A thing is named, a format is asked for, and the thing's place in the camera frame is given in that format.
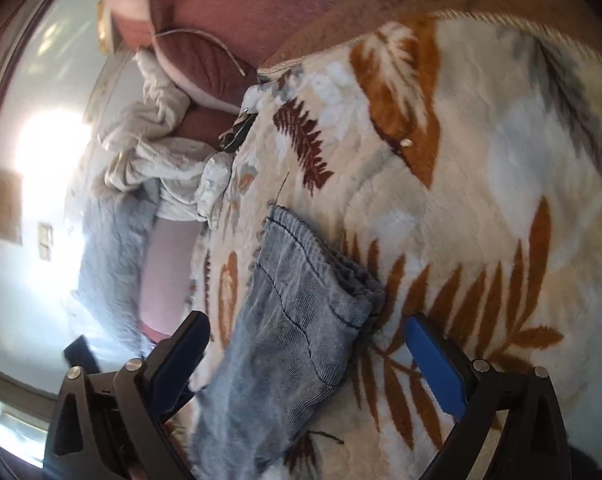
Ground grey quilted pillow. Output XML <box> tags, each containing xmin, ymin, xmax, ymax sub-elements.
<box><xmin>76</xmin><ymin>180</ymin><xmax>162</xmax><ymax>351</ymax></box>

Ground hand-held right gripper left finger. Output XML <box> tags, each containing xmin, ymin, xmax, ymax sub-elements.
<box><xmin>44</xmin><ymin>310</ymin><xmax>212</xmax><ymax>480</ymax></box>

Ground beige wall switch plate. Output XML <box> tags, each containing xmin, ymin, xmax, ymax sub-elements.
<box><xmin>38</xmin><ymin>222</ymin><xmax>53</xmax><ymax>262</ymax></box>

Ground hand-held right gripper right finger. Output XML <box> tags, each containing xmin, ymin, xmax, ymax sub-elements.
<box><xmin>403</xmin><ymin>314</ymin><xmax>572</xmax><ymax>480</ymax></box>

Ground black clothing pile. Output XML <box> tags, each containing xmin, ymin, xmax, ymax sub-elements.
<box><xmin>64</xmin><ymin>334</ymin><xmax>102</xmax><ymax>375</ymax></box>

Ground leaf print blanket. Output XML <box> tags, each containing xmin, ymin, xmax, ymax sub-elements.
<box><xmin>166</xmin><ymin>10</ymin><xmax>602</xmax><ymax>480</ymax></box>

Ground wooden door with stained glass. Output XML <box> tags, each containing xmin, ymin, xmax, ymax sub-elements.
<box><xmin>0</xmin><ymin>360</ymin><xmax>67</xmax><ymax>480</ymax></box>

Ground white crumpled cloth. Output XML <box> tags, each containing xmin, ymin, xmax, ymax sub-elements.
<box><xmin>96</xmin><ymin>50</ymin><xmax>237</xmax><ymax>231</ymax></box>

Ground beige cable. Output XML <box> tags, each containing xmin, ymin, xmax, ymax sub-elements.
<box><xmin>151</xmin><ymin>29</ymin><xmax>247</xmax><ymax>77</ymax></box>

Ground black sunglasses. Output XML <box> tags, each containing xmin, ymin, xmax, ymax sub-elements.
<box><xmin>218</xmin><ymin>110</ymin><xmax>257</xmax><ymax>153</ymax></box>

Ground wooden framed wall panel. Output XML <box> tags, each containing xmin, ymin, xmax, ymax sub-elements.
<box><xmin>0</xmin><ymin>167</ymin><xmax>23</xmax><ymax>246</ymax></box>

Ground grey denim pants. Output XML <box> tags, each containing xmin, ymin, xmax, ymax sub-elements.
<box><xmin>188</xmin><ymin>205</ymin><xmax>387</xmax><ymax>480</ymax></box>

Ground yellow flat box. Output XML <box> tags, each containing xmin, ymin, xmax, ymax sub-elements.
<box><xmin>97</xmin><ymin>0</ymin><xmax>113</xmax><ymax>56</ymax></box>

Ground large framed wall picture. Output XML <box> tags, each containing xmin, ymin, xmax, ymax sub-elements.
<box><xmin>0</xmin><ymin>0</ymin><xmax>89</xmax><ymax>168</ymax></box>

